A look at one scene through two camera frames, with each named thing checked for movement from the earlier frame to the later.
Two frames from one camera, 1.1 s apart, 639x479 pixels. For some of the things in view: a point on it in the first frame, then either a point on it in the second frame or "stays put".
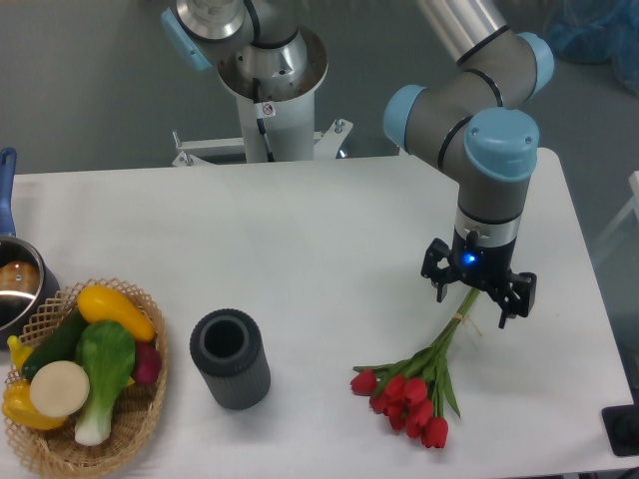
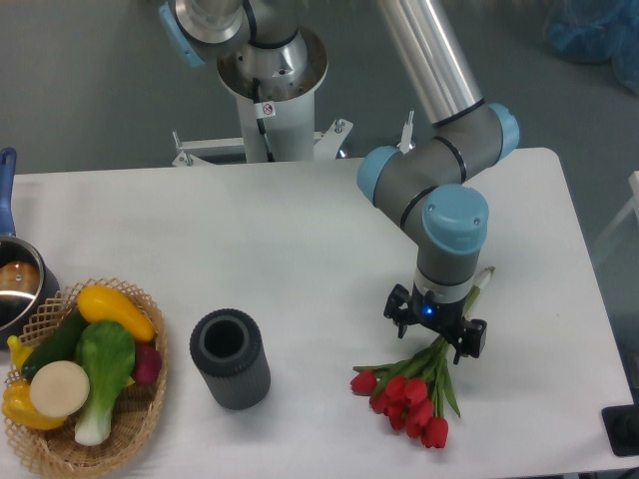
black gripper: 482,265 → 443,318
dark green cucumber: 60,345 stays put
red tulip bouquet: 414,393 stays put
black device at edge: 621,423 stays put
